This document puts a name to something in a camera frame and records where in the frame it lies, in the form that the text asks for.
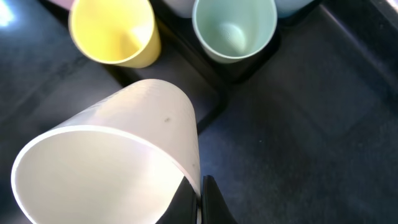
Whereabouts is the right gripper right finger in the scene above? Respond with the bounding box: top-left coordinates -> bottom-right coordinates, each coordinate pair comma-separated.
201,174 -> 239,224

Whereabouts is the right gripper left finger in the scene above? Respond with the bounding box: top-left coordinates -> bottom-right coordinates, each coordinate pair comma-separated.
155,175 -> 198,224

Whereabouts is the white cup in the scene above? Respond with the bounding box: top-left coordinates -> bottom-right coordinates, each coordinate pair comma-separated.
11,78 -> 201,224

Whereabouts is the pink cup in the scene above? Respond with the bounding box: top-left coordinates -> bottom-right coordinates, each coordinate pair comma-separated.
46,0 -> 76,11

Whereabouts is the black tray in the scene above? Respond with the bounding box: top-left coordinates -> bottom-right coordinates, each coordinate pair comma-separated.
37,0 -> 324,135

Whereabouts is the light green cup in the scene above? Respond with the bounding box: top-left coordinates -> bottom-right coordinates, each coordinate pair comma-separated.
192,0 -> 278,65

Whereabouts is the yellow cup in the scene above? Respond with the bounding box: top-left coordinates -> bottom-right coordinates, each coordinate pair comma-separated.
68,0 -> 162,69

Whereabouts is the grey cup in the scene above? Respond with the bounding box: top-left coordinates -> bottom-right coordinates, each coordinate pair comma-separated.
161,0 -> 196,19

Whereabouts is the blue cup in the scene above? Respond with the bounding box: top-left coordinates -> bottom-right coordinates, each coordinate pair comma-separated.
274,0 -> 315,19

